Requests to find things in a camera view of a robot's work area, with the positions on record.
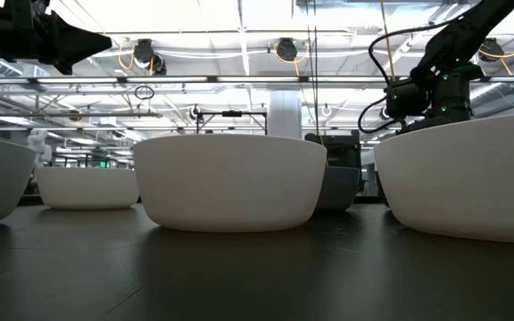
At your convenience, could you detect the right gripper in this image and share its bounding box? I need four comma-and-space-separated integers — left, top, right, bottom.
384, 64, 485, 131

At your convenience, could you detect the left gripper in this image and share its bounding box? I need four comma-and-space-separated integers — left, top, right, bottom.
0, 0, 113, 76

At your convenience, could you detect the white bowl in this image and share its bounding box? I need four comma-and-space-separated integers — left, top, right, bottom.
132, 133, 328, 234
36, 167, 140, 210
373, 111, 514, 245

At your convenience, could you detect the dark grey bowl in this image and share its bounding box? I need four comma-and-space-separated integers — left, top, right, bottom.
314, 166, 361, 211

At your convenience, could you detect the white robot figure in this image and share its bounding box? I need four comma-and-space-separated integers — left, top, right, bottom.
27, 128, 54, 169

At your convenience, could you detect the white building column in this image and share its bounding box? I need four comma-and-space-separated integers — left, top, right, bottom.
268, 91, 303, 139

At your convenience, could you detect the black ceiling cable reel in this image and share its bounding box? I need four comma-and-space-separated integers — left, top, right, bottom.
478, 37, 506, 62
276, 37, 299, 62
132, 38, 168, 76

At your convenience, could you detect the yellow cable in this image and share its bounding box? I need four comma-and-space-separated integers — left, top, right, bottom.
379, 0, 396, 79

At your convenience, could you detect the horizontal light strip rail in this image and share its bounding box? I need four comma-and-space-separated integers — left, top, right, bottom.
0, 74, 514, 86

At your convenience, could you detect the black camera rig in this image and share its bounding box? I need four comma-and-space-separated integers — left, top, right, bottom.
195, 110, 269, 136

